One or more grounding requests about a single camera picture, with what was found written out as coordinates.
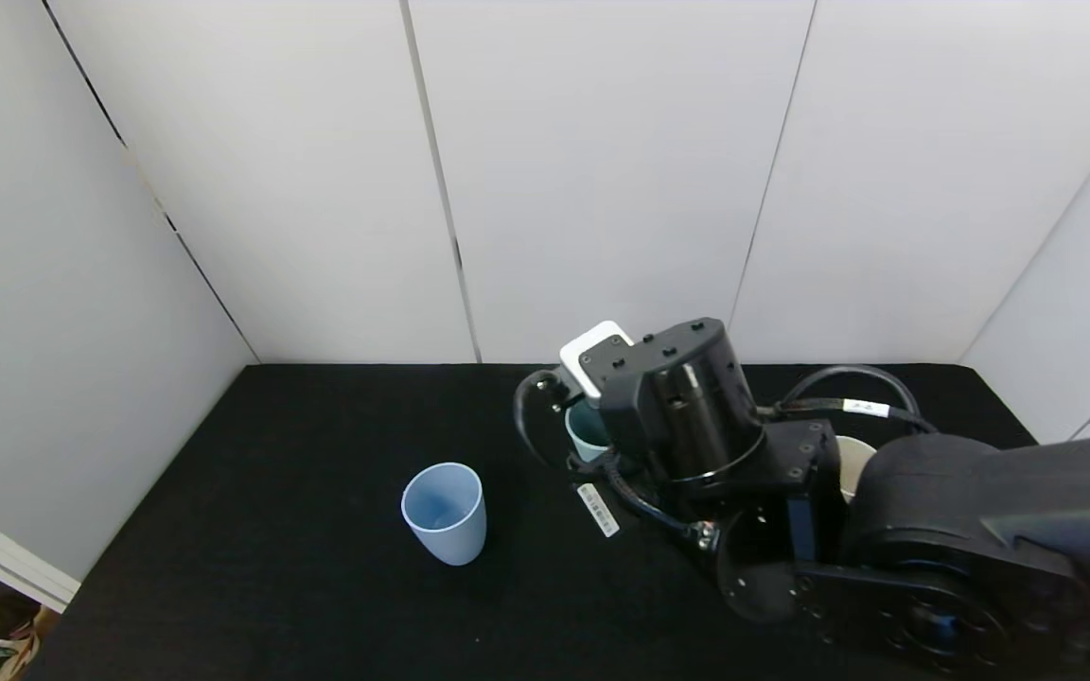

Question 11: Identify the white floor rail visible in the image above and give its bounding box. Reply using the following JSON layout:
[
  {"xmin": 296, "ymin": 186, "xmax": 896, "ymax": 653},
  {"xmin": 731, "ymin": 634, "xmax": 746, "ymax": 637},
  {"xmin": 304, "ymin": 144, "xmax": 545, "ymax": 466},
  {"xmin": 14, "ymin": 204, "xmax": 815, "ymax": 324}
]
[{"xmin": 0, "ymin": 494, "xmax": 82, "ymax": 614}]

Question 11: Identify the light blue plastic cup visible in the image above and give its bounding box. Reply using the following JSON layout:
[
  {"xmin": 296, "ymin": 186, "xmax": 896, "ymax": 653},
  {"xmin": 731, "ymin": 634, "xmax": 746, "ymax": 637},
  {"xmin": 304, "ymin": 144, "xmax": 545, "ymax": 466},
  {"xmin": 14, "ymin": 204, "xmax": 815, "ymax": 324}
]
[{"xmin": 400, "ymin": 462, "xmax": 487, "ymax": 567}]

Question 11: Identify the teal green plastic cup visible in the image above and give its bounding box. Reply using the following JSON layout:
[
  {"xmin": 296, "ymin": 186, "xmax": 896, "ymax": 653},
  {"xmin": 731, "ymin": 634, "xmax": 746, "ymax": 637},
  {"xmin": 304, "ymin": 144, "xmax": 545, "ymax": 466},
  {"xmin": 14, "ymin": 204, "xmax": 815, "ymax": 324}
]
[{"xmin": 564, "ymin": 397, "xmax": 614, "ymax": 464}]

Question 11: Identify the black arm cable white tag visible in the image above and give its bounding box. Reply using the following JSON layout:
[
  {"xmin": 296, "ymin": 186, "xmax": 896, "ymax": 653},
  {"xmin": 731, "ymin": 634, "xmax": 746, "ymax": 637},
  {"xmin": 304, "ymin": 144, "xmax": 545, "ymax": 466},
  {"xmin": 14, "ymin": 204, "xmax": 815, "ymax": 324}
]
[{"xmin": 772, "ymin": 364, "xmax": 939, "ymax": 438}]

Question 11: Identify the black table cloth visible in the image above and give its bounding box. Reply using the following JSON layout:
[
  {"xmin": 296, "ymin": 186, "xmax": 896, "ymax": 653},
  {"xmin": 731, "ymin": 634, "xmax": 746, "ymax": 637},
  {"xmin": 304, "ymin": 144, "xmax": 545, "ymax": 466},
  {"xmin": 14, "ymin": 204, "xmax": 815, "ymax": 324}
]
[{"xmin": 20, "ymin": 364, "xmax": 1090, "ymax": 681}]

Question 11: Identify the beige plastic cup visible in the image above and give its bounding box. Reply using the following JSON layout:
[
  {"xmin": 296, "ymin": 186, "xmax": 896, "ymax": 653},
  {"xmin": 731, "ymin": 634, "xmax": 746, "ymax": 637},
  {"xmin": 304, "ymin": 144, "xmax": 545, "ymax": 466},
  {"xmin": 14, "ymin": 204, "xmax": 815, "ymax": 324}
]
[{"xmin": 834, "ymin": 435, "xmax": 880, "ymax": 504}]

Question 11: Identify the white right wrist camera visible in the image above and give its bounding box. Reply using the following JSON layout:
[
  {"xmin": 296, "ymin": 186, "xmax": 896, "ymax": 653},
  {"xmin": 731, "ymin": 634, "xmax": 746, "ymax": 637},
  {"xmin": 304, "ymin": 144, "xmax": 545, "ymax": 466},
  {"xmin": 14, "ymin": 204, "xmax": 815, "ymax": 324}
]
[{"xmin": 559, "ymin": 320, "xmax": 636, "ymax": 410}]

